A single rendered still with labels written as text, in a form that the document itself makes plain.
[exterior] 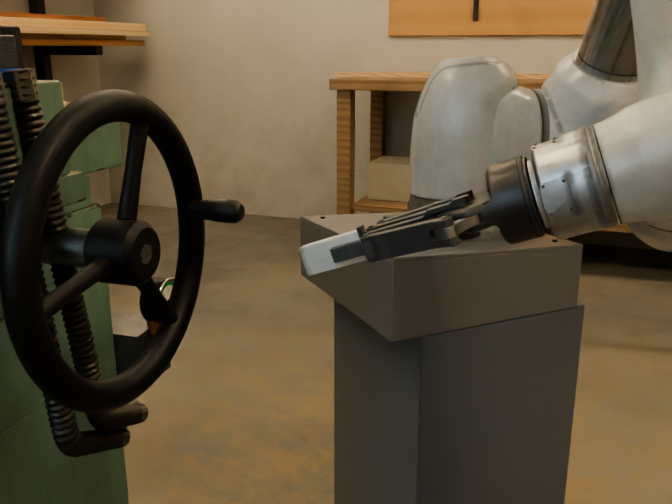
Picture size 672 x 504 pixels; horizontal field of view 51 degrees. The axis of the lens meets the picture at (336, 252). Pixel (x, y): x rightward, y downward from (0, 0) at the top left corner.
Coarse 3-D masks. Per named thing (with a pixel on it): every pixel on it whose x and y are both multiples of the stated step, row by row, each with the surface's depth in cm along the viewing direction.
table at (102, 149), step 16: (112, 128) 91; (80, 144) 85; (96, 144) 88; (112, 144) 91; (80, 160) 85; (96, 160) 88; (112, 160) 92; (64, 176) 69; (80, 176) 71; (64, 192) 69; (80, 192) 71; (0, 224) 61
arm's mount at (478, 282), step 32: (320, 224) 116; (352, 224) 117; (416, 256) 96; (448, 256) 98; (480, 256) 100; (512, 256) 103; (544, 256) 105; (576, 256) 108; (320, 288) 119; (352, 288) 107; (384, 288) 97; (416, 288) 97; (448, 288) 99; (480, 288) 102; (512, 288) 104; (544, 288) 107; (576, 288) 110; (384, 320) 99; (416, 320) 98; (448, 320) 101; (480, 320) 103
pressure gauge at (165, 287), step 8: (160, 280) 95; (168, 280) 95; (160, 288) 93; (168, 288) 96; (168, 296) 96; (144, 304) 94; (144, 312) 94; (152, 312) 94; (152, 320) 95; (160, 320) 94; (152, 328) 97
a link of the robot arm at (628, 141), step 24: (624, 120) 58; (648, 120) 56; (600, 144) 58; (624, 144) 57; (648, 144) 55; (624, 168) 56; (648, 168) 55; (624, 192) 57; (648, 192) 56; (624, 216) 59; (648, 216) 58
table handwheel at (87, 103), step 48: (96, 96) 58; (48, 144) 53; (144, 144) 65; (48, 192) 53; (192, 192) 74; (0, 240) 66; (48, 240) 65; (96, 240) 62; (144, 240) 64; (192, 240) 76; (0, 288) 52; (144, 288) 68; (192, 288) 76; (48, 336) 54; (48, 384) 55; (96, 384) 61; (144, 384) 68
